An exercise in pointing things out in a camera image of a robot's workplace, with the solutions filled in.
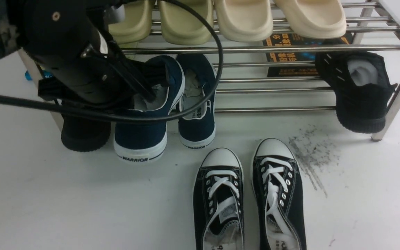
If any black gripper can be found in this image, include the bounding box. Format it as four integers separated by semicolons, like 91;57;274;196
38;33;169;105

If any navy canvas slip-on shoe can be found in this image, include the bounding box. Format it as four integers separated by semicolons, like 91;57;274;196
176;53;217;149
114;55;185;164

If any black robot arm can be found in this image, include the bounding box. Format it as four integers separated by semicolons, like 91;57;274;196
0;0;169;107

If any stainless steel shoe rack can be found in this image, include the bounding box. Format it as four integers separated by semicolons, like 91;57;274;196
18;0;400;141

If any black knit sneaker left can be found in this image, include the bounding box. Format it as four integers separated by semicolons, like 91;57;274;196
61;115;111;152

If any black knit sneaker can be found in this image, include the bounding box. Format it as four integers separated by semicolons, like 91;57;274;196
61;115;111;152
315;52;397;134

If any cream foam slipper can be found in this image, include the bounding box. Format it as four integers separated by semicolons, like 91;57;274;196
274;0;347;39
213;0;273;42

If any black white lace-up sneaker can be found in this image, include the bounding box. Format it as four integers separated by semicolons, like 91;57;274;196
193;148;244;250
251;138;307;250

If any black knit sneaker right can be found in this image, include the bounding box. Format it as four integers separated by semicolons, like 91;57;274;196
315;52;397;134

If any black cable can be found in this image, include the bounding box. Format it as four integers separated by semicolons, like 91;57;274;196
0;0;224;123

